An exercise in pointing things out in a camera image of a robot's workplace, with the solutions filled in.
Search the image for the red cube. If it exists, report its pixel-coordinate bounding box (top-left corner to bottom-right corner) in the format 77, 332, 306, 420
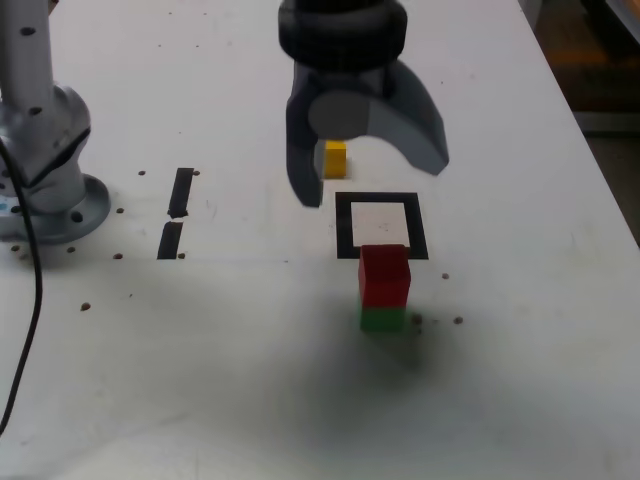
358, 243, 412, 309

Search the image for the yellow cube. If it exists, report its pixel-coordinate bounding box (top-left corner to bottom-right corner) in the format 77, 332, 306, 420
323, 140, 349, 180

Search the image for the green cube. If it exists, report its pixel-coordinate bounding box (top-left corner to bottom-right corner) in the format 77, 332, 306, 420
359, 305, 407, 334

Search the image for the black tape strip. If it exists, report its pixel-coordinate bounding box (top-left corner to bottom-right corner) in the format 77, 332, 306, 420
156, 167, 195, 261

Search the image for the black tape square outline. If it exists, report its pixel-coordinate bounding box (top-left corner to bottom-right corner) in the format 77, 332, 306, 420
334, 191, 430, 261

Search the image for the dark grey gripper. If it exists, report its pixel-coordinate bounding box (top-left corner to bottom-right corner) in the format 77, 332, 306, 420
284, 59, 451, 210

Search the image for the long black cable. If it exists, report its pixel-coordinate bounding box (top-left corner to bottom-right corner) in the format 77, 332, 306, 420
0, 139, 43, 436

